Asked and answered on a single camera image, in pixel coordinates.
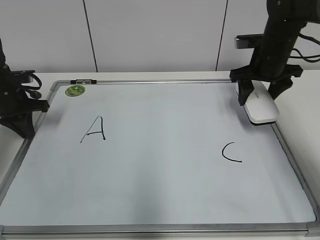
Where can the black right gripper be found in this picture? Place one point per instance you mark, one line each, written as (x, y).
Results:
(269, 63)

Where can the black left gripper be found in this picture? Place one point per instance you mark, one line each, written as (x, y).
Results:
(18, 101)

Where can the white whiteboard eraser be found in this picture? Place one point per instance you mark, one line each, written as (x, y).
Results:
(260, 108)

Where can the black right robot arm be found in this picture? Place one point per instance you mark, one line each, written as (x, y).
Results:
(286, 19)

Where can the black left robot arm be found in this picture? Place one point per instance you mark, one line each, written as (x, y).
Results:
(2, 52)

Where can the green round magnet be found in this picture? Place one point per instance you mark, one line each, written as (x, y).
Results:
(75, 90)

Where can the black metal hanging clip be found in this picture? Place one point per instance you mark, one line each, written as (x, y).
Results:
(83, 82)

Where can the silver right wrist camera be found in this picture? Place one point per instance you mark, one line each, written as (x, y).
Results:
(248, 41)

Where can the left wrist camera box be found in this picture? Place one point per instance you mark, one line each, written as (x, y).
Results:
(23, 76)

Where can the white board with aluminium frame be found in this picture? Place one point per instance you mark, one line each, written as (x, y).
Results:
(174, 154)

